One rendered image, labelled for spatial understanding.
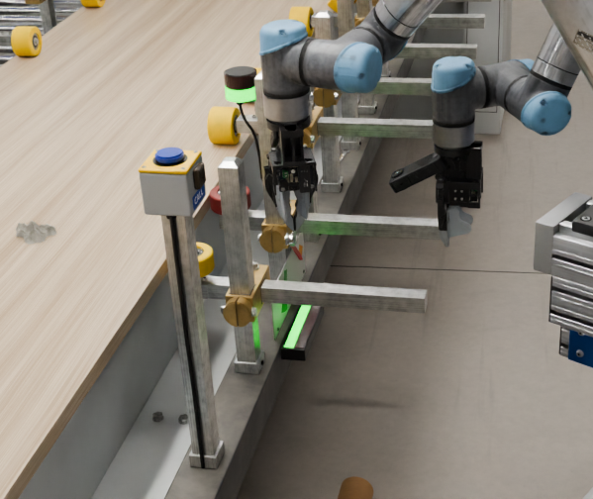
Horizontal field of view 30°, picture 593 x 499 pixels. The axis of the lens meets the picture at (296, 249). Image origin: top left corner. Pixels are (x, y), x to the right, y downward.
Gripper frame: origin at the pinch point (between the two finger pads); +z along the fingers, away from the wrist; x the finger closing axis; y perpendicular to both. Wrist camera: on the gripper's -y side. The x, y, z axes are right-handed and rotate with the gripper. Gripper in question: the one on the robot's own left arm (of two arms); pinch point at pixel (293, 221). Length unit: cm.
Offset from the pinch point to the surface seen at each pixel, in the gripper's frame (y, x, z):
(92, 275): 0.2, -35.4, 6.1
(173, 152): 29.1, -18.5, -26.9
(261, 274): -0.2, -6.3, 9.9
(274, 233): -14.9, -2.4, 9.5
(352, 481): -34, 13, 88
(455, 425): -61, 45, 96
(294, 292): 4.7, -1.2, 11.4
